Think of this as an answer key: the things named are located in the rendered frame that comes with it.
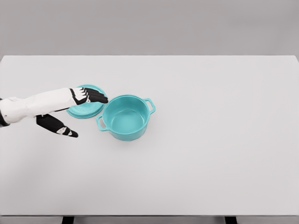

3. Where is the teal pot with handles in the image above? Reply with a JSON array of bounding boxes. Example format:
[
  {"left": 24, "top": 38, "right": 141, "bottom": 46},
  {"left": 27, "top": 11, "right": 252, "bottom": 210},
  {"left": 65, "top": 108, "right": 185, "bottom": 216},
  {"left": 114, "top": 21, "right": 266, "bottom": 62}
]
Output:
[{"left": 96, "top": 94, "right": 156, "bottom": 141}]

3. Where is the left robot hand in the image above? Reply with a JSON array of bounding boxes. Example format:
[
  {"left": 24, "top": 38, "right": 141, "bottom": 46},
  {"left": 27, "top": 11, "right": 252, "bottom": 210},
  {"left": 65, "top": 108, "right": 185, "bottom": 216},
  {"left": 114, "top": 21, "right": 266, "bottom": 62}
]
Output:
[{"left": 27, "top": 87, "right": 109, "bottom": 139}]

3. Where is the teal pot lid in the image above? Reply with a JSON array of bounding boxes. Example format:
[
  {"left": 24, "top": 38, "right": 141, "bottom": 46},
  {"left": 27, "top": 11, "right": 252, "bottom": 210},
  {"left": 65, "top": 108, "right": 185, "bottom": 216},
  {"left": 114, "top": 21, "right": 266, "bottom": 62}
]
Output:
[{"left": 66, "top": 84, "right": 107, "bottom": 119}]

